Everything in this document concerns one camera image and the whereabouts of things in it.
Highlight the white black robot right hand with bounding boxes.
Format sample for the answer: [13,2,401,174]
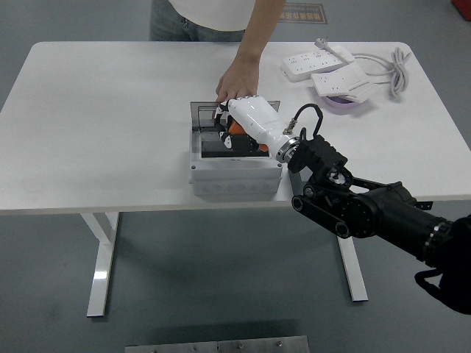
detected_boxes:
[213,95,299,163]

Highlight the person's left hand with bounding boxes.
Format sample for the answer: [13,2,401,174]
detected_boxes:
[215,62,261,106]

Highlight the orange cylinder battery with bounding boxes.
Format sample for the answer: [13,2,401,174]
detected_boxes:
[227,122,269,152]

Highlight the grey plastic junction box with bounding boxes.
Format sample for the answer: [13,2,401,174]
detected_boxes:
[188,126,284,196]

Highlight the red box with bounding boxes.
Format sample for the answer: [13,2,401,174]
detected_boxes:
[450,0,471,21]

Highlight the person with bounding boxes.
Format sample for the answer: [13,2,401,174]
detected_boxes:
[149,0,288,106]

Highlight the long white power strip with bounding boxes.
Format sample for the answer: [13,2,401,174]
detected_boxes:
[281,49,356,82]

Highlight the short white power strip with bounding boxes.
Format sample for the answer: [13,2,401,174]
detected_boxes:
[310,68,371,97]

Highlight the purple round dish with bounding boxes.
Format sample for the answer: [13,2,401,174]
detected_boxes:
[323,94,364,110]

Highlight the white power plug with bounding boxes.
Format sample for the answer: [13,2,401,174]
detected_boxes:
[314,35,334,52]

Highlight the brown floor sign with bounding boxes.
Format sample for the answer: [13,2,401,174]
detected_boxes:
[277,2,328,25]

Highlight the white flat socket panel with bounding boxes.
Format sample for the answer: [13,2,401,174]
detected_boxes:
[341,80,379,104]

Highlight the white table leg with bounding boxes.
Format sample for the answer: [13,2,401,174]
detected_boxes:
[80,212,121,318]
[336,235,369,303]

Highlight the white coiled power cable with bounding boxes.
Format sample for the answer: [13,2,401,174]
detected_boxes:
[351,46,413,99]

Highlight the black cable loop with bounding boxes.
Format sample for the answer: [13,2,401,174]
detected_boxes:
[414,269,448,299]

